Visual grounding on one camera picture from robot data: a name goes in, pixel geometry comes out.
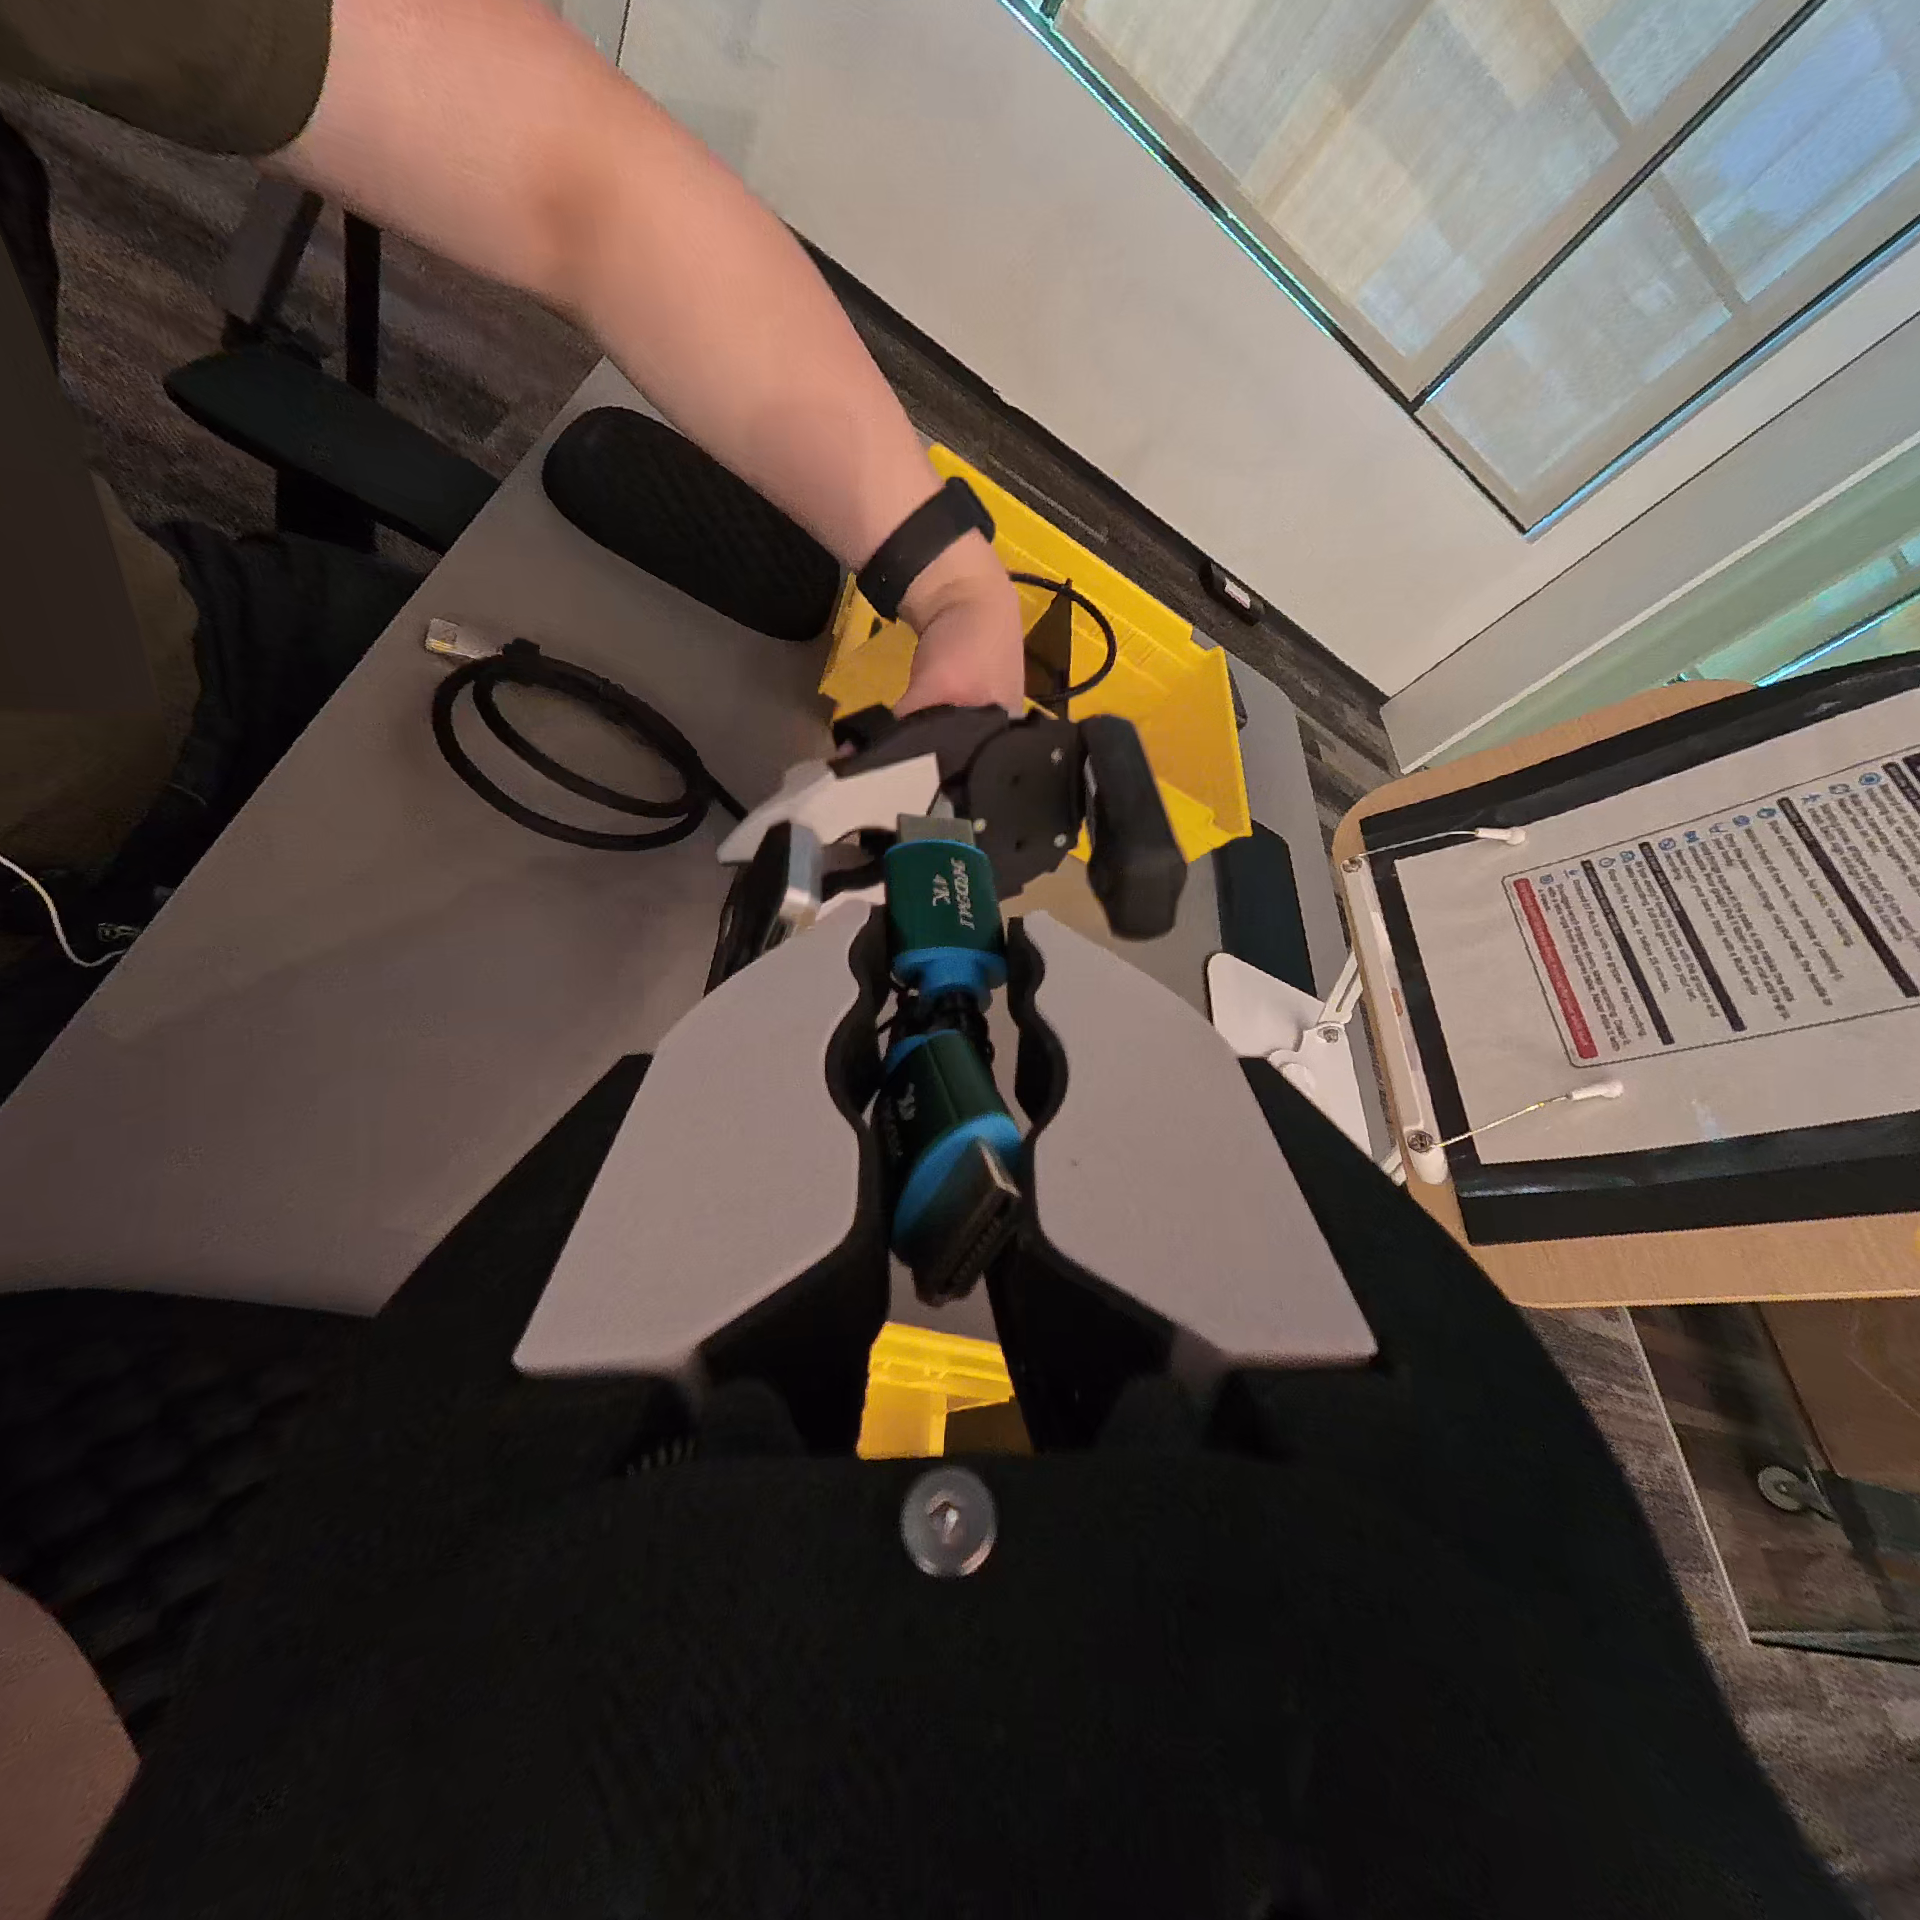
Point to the small black floor box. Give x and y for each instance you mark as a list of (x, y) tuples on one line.
[(1234, 596)]

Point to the black wristband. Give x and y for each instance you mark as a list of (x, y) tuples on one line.
[(915, 547)]

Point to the person's left hand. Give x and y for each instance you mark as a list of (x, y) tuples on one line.
[(968, 646)]

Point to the black office chair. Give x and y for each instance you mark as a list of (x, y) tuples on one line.
[(330, 436)]

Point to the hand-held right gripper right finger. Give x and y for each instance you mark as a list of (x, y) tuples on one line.
[(1200, 1202)]

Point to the person's left forearm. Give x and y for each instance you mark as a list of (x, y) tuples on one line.
[(676, 270)]

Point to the white stand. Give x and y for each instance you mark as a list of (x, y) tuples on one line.
[(1261, 1004)]

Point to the black wrist rest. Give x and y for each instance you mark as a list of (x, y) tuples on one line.
[(676, 525)]

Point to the black silver hdmi switch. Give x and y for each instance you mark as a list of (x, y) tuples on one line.
[(764, 902)]

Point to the yellow plastic bin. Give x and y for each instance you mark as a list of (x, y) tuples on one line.
[(1171, 750), (939, 1395)]

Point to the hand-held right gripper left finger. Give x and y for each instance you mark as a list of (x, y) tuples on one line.
[(706, 1171)]

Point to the wooden instruction board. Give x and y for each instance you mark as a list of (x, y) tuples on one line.
[(1652, 962)]

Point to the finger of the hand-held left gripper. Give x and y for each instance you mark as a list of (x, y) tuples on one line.
[(855, 888), (826, 803)]

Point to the rolling glass board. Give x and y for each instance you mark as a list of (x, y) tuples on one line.
[(1786, 1490)]

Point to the person's olive shirt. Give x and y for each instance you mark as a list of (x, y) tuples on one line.
[(149, 61)]

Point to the large glass window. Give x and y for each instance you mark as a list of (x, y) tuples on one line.
[(1500, 195)]

